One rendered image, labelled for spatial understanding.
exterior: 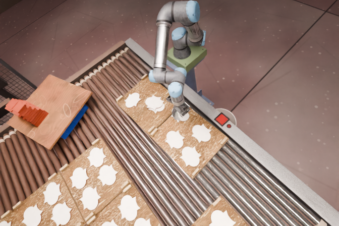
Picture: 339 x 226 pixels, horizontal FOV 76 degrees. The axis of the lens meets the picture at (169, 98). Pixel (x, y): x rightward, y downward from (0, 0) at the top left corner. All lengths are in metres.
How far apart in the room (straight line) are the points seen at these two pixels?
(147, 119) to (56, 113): 0.70
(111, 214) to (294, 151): 1.83
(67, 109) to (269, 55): 2.47
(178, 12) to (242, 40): 2.06
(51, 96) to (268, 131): 2.12
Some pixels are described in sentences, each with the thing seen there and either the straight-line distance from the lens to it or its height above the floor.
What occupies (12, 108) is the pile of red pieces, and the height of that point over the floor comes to 1.24.
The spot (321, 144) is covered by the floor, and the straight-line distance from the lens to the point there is 2.67.
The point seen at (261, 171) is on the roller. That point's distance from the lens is 1.46.
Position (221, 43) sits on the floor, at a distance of 3.24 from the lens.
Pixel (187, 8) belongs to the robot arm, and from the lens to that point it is 1.31.
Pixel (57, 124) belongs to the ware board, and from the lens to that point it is 1.79.
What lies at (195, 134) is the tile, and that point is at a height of 0.95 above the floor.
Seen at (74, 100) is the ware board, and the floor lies 1.04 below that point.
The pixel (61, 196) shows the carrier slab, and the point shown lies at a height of 0.94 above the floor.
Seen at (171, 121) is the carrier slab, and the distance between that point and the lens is 1.55.
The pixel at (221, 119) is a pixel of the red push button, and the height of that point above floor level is 0.93.
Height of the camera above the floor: 2.32
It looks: 58 degrees down
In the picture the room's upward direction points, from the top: 20 degrees counter-clockwise
